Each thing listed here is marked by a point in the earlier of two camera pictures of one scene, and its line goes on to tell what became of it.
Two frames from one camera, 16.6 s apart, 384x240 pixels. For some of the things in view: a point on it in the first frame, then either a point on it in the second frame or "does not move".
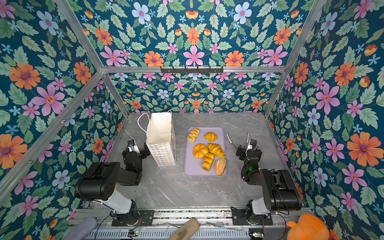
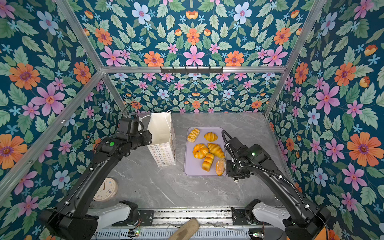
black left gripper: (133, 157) → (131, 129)
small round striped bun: (210, 136) does not move
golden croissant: (216, 150) does not move
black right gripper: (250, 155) → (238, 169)
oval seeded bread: (220, 166) does not move
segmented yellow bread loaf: (208, 161) does not move
